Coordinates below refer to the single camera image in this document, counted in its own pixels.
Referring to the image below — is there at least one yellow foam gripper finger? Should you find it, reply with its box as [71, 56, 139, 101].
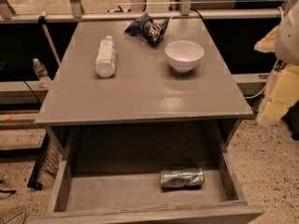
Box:
[256, 63, 299, 127]
[254, 26, 278, 53]

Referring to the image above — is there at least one silver redbull can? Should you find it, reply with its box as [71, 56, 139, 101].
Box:
[161, 168, 205, 189]

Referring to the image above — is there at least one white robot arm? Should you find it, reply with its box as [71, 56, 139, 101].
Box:
[254, 1, 299, 127]

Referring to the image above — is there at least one open grey drawer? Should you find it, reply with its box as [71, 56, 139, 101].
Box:
[30, 120, 263, 224]

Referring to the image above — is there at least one white bowl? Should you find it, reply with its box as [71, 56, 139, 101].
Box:
[164, 40, 205, 73]

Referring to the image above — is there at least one blue chip bag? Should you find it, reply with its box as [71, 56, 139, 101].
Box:
[125, 13, 169, 47]

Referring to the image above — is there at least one grey wooden cabinet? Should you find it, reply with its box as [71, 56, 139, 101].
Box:
[36, 19, 252, 154]

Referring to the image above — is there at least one white plastic bottle lying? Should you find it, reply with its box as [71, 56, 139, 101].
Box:
[95, 35, 116, 77]

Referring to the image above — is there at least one wooden stick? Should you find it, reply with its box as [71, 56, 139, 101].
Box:
[38, 10, 61, 66]

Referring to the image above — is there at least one small clear water bottle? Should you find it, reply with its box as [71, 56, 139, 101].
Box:
[33, 58, 51, 89]

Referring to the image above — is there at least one white cable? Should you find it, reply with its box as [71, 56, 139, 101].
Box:
[243, 59, 279, 100]

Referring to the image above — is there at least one metal rail frame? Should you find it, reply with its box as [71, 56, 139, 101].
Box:
[0, 0, 279, 22]

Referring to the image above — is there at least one black wire basket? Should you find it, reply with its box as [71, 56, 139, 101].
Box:
[27, 134, 61, 190]

